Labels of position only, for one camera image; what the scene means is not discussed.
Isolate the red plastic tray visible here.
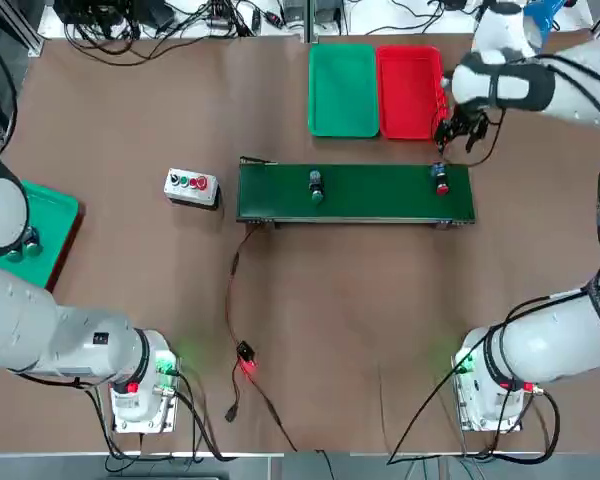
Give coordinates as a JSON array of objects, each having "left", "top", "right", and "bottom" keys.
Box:
[
  {"left": 375, "top": 44, "right": 453, "bottom": 141},
  {"left": 45, "top": 204, "right": 86, "bottom": 294}
]

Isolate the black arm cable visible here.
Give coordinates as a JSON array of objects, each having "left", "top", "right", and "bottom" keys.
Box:
[
  {"left": 177, "top": 367, "right": 239, "bottom": 461},
  {"left": 385, "top": 287, "right": 600, "bottom": 469}
]

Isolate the aluminium frame rail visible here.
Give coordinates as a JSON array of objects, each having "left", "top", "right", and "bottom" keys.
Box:
[{"left": 17, "top": 0, "right": 46, "bottom": 56}]

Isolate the black red conveyor power cable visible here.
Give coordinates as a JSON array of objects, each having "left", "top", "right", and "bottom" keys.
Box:
[{"left": 225, "top": 227, "right": 259, "bottom": 346}]

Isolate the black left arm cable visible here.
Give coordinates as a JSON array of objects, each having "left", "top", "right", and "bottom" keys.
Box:
[{"left": 177, "top": 367, "right": 239, "bottom": 461}]

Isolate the grey control box with buttons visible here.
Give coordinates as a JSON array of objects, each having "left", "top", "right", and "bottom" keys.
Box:
[{"left": 163, "top": 167, "right": 222, "bottom": 211}]

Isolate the green plastic tray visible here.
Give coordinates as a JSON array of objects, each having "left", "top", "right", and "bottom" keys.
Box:
[
  {"left": 307, "top": 43, "right": 381, "bottom": 139},
  {"left": 0, "top": 180, "right": 80, "bottom": 291}
]

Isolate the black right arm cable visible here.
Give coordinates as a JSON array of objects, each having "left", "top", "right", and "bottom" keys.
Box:
[{"left": 385, "top": 287, "right": 600, "bottom": 469}]

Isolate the black switch module red light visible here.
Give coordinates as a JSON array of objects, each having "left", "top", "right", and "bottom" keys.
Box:
[{"left": 235, "top": 340, "right": 259, "bottom": 375}]

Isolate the green conveyor belt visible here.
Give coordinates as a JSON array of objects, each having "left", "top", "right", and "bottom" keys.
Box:
[{"left": 236, "top": 156, "right": 478, "bottom": 232}]

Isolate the black cable with plug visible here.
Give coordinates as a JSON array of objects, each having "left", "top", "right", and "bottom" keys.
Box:
[{"left": 224, "top": 367, "right": 244, "bottom": 424}]

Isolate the aluminium frame post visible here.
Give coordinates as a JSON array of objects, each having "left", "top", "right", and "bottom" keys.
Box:
[{"left": 303, "top": 0, "right": 320, "bottom": 44}]

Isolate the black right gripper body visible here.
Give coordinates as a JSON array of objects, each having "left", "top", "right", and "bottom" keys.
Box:
[{"left": 450, "top": 102, "right": 490, "bottom": 126}]

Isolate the blue desk lamp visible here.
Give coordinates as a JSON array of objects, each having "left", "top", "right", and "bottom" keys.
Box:
[{"left": 523, "top": 0, "right": 567, "bottom": 49}]

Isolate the red-capped push button part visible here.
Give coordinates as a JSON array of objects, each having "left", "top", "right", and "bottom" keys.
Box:
[{"left": 431, "top": 162, "right": 451, "bottom": 197}]

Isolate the black electronics box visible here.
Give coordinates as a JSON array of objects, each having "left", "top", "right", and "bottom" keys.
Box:
[{"left": 54, "top": 0, "right": 126, "bottom": 26}]

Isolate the black red thin cable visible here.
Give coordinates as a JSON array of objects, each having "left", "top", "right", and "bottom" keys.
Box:
[{"left": 247, "top": 372, "right": 299, "bottom": 452}]

